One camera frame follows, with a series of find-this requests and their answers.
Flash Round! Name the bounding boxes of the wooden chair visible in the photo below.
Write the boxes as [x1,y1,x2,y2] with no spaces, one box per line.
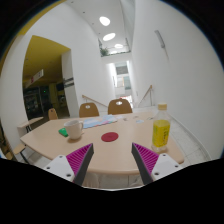
[108,99,132,115]
[48,108,58,120]
[79,103,99,118]
[5,143,29,163]

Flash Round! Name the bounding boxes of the left stair handrail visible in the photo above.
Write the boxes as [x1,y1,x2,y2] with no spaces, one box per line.
[82,95,107,108]

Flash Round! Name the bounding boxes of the white ceramic mug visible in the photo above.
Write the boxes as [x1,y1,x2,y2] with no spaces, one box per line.
[64,120,83,140]

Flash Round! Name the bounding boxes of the hanging direction sign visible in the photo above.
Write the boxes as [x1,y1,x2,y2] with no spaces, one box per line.
[25,69,44,88]

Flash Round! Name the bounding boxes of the wooden chair right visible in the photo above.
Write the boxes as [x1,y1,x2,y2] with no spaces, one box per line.
[108,99,132,115]

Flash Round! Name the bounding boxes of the small side table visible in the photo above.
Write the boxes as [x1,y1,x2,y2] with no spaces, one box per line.
[17,117,44,133]

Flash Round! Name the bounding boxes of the wooden chair lower left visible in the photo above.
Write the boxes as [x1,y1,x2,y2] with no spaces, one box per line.
[5,143,29,163]

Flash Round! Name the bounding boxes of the balcony green plant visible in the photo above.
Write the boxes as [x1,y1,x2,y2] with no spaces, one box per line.
[100,47,109,57]

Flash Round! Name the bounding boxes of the stair handrail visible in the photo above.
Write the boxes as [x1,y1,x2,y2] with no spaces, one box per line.
[138,86,153,107]
[82,95,107,108]

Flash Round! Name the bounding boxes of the green small object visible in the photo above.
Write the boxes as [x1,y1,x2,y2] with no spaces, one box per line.
[58,128,68,137]

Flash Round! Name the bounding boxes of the yellow drink plastic bottle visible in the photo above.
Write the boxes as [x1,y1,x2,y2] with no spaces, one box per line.
[152,103,171,153]

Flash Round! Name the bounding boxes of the red round coaster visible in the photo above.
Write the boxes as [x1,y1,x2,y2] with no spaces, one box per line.
[101,132,119,142]

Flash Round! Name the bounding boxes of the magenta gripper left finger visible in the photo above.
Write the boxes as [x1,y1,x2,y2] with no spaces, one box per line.
[43,142,95,187]

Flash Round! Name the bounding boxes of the right stair handrail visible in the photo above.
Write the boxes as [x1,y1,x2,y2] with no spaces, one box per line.
[138,86,153,107]

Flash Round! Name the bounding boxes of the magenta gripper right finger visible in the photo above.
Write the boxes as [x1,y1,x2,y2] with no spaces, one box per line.
[131,142,184,186]

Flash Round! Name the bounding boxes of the wooden chair far left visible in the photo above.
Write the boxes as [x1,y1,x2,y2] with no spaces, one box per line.
[48,108,58,120]

